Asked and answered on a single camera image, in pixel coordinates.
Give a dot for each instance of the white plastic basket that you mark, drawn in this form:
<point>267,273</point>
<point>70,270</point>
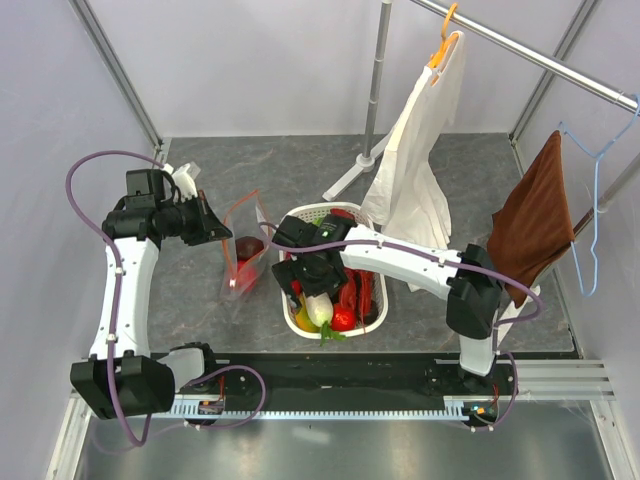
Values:
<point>291,307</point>

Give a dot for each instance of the dark red onion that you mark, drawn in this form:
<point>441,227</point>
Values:
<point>247,247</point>

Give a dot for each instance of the white radish with leaves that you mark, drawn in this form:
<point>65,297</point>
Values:
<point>320,311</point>

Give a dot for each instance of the blue wire hanger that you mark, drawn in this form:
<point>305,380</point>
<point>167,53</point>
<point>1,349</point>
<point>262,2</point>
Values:
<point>597,157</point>

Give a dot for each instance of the red tomato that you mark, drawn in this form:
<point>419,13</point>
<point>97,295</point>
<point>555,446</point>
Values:
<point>344,319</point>

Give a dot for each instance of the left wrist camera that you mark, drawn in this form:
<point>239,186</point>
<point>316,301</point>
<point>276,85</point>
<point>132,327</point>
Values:
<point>184,181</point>

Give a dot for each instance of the clear zip top bag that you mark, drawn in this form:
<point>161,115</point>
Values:
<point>247,217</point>

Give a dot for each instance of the brown hanging towel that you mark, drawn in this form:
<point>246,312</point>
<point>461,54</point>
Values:
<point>533,229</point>

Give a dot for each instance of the red crayfish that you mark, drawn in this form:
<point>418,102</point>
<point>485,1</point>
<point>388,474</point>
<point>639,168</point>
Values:
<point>357,293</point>

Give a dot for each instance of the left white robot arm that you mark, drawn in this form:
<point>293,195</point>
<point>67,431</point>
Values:
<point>120,376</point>

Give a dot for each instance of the dark grape bunch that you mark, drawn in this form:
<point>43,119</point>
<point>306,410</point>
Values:
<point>371,316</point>

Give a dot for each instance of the white hanging shirt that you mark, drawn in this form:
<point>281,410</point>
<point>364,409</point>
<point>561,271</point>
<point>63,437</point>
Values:
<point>405,198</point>

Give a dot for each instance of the red bell pepper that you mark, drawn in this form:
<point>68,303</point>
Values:
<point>342,213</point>

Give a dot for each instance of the red apple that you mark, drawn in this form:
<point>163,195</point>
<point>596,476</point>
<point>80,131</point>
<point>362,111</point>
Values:
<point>245,278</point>

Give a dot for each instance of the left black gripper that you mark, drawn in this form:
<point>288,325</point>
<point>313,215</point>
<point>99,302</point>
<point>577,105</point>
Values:
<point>209,228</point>

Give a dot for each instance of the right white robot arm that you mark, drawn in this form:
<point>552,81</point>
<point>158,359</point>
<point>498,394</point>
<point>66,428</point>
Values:
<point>464,280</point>

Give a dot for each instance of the yellow green mango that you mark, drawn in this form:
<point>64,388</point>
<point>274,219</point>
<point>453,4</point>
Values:
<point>302,318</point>

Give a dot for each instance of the orange clothes hanger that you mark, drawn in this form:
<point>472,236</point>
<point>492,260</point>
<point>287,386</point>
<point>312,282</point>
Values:
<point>442,40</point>

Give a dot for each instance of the white slotted cable duct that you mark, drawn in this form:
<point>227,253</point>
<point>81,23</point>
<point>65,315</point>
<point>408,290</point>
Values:
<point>194,408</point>

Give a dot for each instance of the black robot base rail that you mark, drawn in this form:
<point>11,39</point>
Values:
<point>341,382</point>

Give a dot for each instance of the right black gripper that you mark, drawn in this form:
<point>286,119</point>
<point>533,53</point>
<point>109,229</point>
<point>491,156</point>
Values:
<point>288,271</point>

